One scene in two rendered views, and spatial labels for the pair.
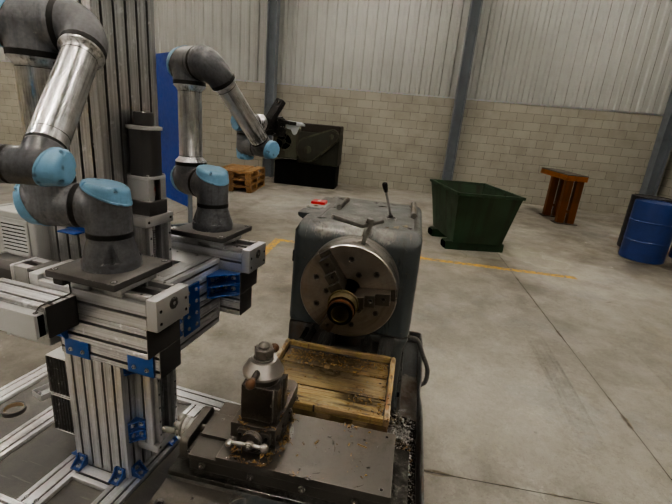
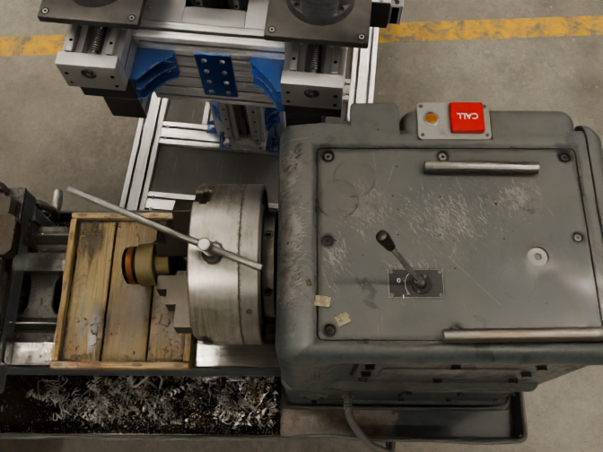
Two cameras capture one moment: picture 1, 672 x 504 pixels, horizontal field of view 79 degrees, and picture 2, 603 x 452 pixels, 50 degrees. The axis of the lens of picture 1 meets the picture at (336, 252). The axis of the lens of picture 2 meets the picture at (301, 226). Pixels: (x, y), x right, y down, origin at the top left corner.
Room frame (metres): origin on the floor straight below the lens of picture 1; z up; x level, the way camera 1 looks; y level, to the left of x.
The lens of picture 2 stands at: (1.36, -0.46, 2.30)
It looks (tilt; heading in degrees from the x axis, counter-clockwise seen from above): 69 degrees down; 83
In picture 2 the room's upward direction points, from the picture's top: 2 degrees counter-clockwise
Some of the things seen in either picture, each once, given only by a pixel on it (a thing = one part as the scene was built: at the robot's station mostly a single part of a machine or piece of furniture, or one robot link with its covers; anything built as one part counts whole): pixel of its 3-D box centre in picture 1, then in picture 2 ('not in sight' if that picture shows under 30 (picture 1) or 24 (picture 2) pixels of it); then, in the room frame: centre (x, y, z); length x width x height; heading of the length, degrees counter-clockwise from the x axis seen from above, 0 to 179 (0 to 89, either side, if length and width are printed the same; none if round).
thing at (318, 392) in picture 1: (330, 379); (130, 289); (1.02, -0.02, 0.89); 0.36 x 0.30 x 0.04; 81
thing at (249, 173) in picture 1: (240, 177); not in sight; (9.22, 2.29, 0.22); 1.25 x 0.86 x 0.44; 176
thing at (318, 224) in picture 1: (360, 256); (428, 258); (1.66, -0.11, 1.06); 0.59 x 0.48 x 0.39; 171
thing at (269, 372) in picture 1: (263, 364); not in sight; (0.69, 0.12, 1.13); 0.08 x 0.08 x 0.03
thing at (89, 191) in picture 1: (105, 205); not in sight; (1.06, 0.62, 1.33); 0.13 x 0.12 x 0.14; 96
